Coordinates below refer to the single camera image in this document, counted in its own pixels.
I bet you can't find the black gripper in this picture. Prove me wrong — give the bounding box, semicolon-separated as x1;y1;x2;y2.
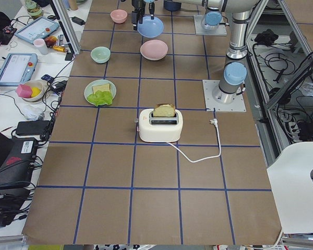
131;0;146;29
145;0;155;20

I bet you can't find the blue plate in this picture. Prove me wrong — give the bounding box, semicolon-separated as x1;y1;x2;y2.
137;16;164;38

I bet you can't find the pink plate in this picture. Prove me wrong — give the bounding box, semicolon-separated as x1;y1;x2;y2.
140;40;168;61

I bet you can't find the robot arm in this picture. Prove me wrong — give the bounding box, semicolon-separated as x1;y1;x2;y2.
137;1;222;28
180;0;259;104

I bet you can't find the pink bowl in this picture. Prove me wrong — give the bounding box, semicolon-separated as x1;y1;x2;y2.
110;9;128;24

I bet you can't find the dark blue cooking pot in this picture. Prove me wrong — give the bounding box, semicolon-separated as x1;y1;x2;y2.
163;0;182;11

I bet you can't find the mint green bowl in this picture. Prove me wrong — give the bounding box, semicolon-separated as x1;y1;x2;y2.
90;46;111;64

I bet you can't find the bread slice on plate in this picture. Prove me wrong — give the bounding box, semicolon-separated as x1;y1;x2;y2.
92;83;111;94

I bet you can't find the mint green plate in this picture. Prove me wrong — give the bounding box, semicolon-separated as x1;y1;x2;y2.
84;80;116;103

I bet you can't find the green lettuce leaf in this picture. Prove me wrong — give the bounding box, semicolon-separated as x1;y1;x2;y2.
87;91;113;106

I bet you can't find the upper blue teach pendant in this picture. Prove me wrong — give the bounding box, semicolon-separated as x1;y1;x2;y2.
15;17;59;44

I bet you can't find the blue teach pendant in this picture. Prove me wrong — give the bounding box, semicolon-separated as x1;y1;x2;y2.
15;17;59;44
0;53;38;86

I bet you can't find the bread slice in toaster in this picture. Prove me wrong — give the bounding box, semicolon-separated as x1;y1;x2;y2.
153;104;175;117

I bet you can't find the pink plastic cup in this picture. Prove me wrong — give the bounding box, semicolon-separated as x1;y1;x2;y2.
33;39;49;55

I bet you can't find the white toaster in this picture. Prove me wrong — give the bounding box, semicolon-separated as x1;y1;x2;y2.
137;108;183;143

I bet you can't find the beige bowl with toys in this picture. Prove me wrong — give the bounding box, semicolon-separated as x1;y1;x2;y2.
16;80;45;103

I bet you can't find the lower blue teach pendant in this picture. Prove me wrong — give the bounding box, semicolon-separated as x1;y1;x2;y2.
0;53;38;86

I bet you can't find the black power adapter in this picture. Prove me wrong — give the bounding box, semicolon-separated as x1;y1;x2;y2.
15;120;50;136

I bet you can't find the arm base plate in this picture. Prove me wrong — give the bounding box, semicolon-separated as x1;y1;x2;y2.
194;15;227;36
202;80;246;113

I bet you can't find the aluminium frame post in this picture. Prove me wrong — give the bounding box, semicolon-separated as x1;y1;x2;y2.
50;0;81;55

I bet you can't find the white toaster power cable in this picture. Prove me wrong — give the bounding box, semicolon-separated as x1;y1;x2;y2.
165;118;222;164

